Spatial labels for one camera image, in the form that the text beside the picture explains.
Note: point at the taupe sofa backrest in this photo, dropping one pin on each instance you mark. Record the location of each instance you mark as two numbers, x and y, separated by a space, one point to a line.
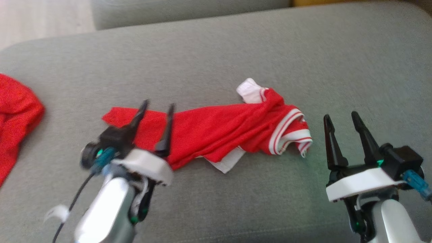
423 5

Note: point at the red basketball jersey white trim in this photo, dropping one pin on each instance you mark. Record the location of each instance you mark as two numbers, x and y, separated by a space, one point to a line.
219 128

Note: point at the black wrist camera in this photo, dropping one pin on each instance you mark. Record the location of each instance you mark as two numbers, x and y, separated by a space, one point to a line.
114 140
403 160

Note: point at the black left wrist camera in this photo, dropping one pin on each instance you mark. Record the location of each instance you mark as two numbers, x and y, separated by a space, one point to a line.
114 140

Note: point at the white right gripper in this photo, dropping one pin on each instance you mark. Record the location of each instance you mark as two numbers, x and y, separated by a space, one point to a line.
361 184

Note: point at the red shorts white waistband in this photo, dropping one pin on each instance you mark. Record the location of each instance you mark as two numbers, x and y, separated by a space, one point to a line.
17 111

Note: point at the yellow sofa backrest cushion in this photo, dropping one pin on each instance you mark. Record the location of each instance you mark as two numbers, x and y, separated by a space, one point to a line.
320 2

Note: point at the grey sofa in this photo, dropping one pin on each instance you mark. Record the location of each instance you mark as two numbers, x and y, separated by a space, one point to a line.
236 50

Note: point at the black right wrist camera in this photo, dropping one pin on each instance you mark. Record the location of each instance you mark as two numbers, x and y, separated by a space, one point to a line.
403 160

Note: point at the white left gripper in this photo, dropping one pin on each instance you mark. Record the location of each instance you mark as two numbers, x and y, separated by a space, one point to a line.
148 165

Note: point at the grey sofa seat cushion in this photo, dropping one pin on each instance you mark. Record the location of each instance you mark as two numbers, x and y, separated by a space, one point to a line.
168 13

